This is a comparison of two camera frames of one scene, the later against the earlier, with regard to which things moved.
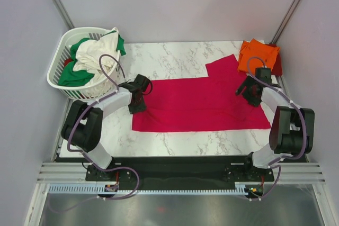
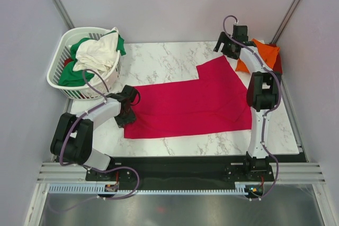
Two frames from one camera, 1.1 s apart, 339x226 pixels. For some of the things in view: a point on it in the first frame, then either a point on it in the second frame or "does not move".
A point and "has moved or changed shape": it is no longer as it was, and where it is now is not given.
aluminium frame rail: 75,172 does not move
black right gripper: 247,82 → 224,39
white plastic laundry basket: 103,87 does not move
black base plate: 180,171 does not move
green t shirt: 74,77 does not move
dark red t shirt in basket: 66,61 does not move
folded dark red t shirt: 277,69 does not move
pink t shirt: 201,104 has moved or changed shape
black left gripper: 142,108 → 131,118
